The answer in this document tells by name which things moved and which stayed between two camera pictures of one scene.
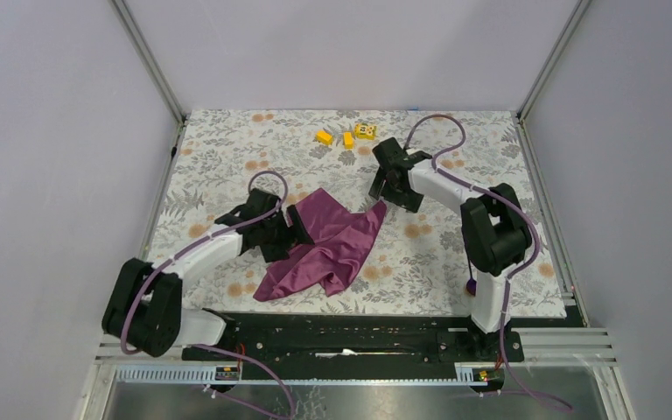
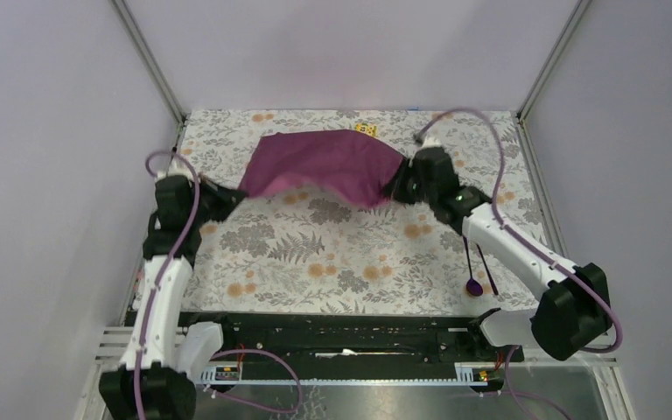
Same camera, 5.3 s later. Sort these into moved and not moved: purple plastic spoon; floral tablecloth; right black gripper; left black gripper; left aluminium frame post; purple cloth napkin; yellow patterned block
Moved: purple cloth napkin; left black gripper; right black gripper
Not moved: yellow patterned block; left aluminium frame post; floral tablecloth; purple plastic spoon
